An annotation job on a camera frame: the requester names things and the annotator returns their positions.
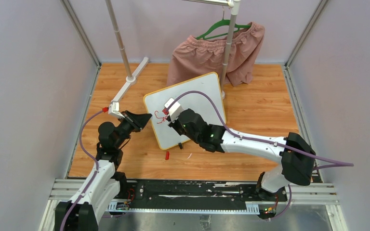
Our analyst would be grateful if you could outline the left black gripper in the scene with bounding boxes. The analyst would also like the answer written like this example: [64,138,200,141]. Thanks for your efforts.
[114,111,152,149]

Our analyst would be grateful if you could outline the yellow framed whiteboard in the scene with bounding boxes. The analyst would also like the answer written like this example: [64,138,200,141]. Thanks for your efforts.
[143,72,226,150]

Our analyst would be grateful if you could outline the red marker cap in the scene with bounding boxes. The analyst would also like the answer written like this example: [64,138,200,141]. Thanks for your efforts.
[165,151,170,160]

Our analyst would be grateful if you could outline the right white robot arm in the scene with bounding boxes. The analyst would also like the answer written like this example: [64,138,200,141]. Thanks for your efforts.
[168,109,315,201]

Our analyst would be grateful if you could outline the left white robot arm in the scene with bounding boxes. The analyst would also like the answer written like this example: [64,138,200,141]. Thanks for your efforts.
[54,111,152,231]

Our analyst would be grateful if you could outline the pink shorts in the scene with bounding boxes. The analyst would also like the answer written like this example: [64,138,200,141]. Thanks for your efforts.
[166,22,265,87]

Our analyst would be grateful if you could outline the green clothes hanger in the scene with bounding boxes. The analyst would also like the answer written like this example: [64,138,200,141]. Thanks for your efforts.
[196,7,251,40]

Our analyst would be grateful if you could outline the silver clothes rack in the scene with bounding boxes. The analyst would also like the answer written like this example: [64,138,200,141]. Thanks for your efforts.
[105,0,241,112]

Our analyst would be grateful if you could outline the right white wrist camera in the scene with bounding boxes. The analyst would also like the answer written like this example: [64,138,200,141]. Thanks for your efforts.
[163,98,184,122]

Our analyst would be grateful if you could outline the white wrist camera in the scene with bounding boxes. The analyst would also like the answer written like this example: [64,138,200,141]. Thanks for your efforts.
[108,101,125,119]
[163,98,184,122]

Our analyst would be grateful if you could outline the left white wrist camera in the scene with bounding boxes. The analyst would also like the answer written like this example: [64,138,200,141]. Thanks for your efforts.
[108,101,125,119]

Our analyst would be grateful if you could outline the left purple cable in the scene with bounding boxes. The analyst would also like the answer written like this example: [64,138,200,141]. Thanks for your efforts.
[59,106,110,231]

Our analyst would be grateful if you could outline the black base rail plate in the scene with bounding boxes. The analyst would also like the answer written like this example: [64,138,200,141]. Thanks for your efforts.
[49,178,339,215]

